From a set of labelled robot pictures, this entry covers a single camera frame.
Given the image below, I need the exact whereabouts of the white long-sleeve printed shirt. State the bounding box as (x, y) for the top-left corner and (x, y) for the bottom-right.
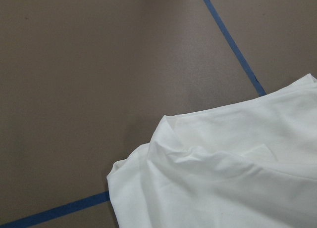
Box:
(107, 74), (317, 228)

